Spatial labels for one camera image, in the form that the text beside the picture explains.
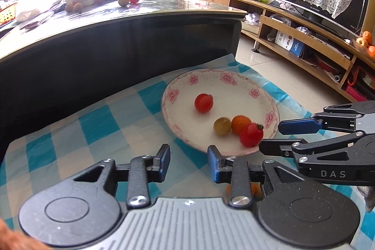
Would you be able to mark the small orange fruit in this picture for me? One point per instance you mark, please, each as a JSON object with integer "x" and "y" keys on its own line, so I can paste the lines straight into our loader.
{"x": 255, "y": 189}

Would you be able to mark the wooden television stand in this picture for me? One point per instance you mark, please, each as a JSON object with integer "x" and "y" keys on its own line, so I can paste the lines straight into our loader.
{"x": 316, "y": 59}

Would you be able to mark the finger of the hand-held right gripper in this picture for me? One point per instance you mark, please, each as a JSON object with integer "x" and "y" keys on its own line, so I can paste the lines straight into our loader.
{"x": 297, "y": 126}
{"x": 275, "y": 147}

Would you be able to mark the white plate with pink flowers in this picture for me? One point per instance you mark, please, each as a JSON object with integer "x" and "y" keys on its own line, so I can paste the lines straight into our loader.
{"x": 181, "y": 118}

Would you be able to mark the round red cherry tomato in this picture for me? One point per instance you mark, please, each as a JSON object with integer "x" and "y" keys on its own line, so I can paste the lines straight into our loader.
{"x": 203, "y": 103}

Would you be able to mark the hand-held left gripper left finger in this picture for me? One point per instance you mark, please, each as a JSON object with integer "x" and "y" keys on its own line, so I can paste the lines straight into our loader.
{"x": 165, "y": 157}

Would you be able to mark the blue and white checked cloth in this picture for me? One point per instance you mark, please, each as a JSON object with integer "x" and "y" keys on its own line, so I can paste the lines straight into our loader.
{"x": 88, "y": 138}

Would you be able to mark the orange cherry tomato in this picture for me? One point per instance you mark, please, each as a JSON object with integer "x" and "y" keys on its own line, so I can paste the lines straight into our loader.
{"x": 238, "y": 123}

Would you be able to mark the yellow-green cherry tomato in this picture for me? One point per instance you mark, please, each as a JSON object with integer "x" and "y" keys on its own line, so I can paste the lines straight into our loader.
{"x": 221, "y": 126}

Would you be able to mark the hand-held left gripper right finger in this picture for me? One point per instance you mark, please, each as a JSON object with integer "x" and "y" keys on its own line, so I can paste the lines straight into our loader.
{"x": 212, "y": 162}

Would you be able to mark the small brown fruit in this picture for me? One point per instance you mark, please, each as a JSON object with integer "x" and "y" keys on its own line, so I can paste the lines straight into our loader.
{"x": 78, "y": 7}
{"x": 69, "y": 7}

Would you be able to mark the yellow-red apple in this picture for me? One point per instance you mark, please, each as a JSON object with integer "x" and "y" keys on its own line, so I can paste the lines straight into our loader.
{"x": 123, "y": 0}

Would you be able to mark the white and blue box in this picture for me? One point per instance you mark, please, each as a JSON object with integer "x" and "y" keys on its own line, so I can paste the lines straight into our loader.
{"x": 288, "y": 42}

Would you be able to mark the bowl of oranges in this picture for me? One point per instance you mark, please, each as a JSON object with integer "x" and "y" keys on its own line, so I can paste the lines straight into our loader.
{"x": 366, "y": 43}

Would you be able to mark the red cherry tomato with stem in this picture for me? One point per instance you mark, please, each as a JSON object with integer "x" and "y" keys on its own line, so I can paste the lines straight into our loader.
{"x": 250, "y": 135}

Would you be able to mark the person's left forearm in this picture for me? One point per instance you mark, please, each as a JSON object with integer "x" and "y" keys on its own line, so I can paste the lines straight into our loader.
{"x": 14, "y": 238}

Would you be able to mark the dark glass-topped table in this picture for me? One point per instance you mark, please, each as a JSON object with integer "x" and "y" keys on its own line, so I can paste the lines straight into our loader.
{"x": 88, "y": 56}

